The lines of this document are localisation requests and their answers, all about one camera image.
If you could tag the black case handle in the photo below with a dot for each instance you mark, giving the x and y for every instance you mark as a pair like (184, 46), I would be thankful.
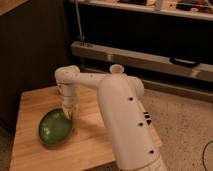
(184, 63)

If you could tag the black rectangular box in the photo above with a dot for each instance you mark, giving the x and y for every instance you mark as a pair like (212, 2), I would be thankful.
(147, 118)

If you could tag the small white cup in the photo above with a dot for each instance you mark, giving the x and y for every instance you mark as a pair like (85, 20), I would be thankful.
(116, 69)

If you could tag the vertical metal pole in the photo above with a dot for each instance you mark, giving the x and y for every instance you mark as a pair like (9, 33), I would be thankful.
(81, 37)

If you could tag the green ceramic bowl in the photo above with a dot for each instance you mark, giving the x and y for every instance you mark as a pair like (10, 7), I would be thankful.
(54, 128)

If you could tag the cluttered white shelf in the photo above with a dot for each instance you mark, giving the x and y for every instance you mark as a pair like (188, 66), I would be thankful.
(155, 9)

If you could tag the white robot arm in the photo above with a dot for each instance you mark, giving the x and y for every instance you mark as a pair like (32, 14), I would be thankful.
(118, 97)

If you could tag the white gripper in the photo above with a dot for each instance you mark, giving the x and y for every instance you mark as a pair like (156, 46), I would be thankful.
(68, 99)

